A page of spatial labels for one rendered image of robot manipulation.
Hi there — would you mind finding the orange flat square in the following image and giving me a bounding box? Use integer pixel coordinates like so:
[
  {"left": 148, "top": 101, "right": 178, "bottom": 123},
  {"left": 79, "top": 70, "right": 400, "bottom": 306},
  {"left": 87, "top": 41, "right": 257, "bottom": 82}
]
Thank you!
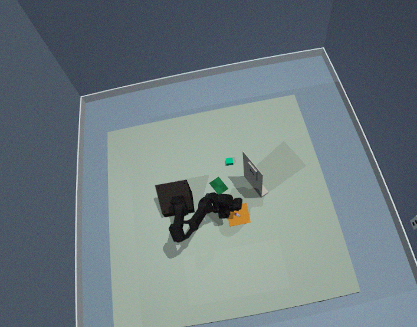
[{"left": 228, "top": 203, "right": 250, "bottom": 226}]

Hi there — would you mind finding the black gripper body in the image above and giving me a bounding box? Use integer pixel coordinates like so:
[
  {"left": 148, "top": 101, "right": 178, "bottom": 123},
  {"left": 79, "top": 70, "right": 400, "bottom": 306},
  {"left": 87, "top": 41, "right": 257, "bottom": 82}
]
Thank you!
[{"left": 213, "top": 198, "right": 242, "bottom": 213}]

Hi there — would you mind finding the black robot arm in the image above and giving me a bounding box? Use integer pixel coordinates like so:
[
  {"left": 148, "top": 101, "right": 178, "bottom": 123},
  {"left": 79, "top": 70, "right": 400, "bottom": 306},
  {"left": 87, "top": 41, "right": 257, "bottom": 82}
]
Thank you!
[{"left": 169, "top": 192, "right": 233, "bottom": 243}]

